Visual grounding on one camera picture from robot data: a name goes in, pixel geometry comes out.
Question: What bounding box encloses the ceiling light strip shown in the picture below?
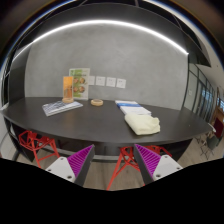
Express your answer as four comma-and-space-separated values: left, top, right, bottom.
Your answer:
13, 19, 190, 63

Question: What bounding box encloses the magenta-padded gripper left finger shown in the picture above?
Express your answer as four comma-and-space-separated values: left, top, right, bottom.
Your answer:
45, 144, 96, 188

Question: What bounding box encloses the small card in wooden base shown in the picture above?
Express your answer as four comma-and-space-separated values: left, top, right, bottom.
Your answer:
61, 75, 75, 104

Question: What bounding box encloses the grey magazine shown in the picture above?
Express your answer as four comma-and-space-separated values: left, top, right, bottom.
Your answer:
41, 100, 84, 117

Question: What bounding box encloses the white and blue booklet stack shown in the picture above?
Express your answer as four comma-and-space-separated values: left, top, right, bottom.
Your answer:
115, 99, 152, 116

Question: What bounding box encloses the green white menu sign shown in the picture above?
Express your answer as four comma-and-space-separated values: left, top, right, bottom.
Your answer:
68, 67, 91, 101

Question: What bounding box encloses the round wooden ring coaster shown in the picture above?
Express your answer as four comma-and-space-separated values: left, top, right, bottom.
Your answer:
90, 98, 104, 107

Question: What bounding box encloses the cream knitted towel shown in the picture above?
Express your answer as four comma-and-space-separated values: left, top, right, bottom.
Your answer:
124, 112, 161, 136

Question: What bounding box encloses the red metal stool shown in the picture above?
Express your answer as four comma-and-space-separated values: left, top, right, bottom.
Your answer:
106, 144, 173, 191
18, 129, 61, 169

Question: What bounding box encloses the black-framed glass partition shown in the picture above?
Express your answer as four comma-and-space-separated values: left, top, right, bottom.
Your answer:
183, 61, 224, 125

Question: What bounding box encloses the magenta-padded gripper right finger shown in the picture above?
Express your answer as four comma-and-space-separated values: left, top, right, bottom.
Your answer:
133, 143, 184, 185

